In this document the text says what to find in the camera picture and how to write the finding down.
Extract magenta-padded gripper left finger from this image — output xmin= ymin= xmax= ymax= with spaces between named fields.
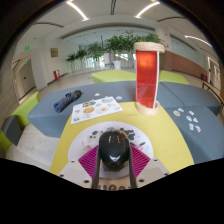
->
xmin=57 ymin=144 xmax=101 ymax=190

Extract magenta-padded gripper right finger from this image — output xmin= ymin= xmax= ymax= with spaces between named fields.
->
xmin=127 ymin=144 xmax=171 ymax=190

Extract black computer mouse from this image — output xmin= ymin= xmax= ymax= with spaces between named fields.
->
xmin=98 ymin=129 xmax=131 ymax=173

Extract grey bench seat with stickers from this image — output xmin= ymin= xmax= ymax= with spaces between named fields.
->
xmin=164 ymin=104 xmax=224 ymax=165

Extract white sticker sheet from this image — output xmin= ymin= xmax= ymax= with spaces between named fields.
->
xmin=70 ymin=96 xmax=124 ymax=125

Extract dark blue folded umbrella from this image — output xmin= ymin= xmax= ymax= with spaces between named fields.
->
xmin=53 ymin=89 xmax=83 ymax=114

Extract dark grey ottoman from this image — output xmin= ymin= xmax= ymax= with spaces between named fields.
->
xmin=1 ymin=114 xmax=24 ymax=147

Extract lime green block seat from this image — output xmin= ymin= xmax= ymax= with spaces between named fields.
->
xmin=0 ymin=91 xmax=41 ymax=153

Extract red cylinder lamp wooden ends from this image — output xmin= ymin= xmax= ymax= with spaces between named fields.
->
xmin=133 ymin=41 xmax=166 ymax=117

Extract red fire extinguisher box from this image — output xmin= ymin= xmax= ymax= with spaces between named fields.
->
xmin=53 ymin=69 xmax=62 ymax=81

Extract dark framed chair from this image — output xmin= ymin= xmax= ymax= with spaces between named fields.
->
xmin=201 ymin=80 xmax=224 ymax=105

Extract lime green bench seat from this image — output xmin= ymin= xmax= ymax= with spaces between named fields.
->
xmin=90 ymin=68 xmax=191 ymax=86

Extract row of potted plants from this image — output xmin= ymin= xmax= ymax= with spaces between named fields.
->
xmin=65 ymin=30 xmax=165 ymax=73

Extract ceiling strip lights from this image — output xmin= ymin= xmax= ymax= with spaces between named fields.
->
xmin=65 ymin=0 xmax=214 ymax=49

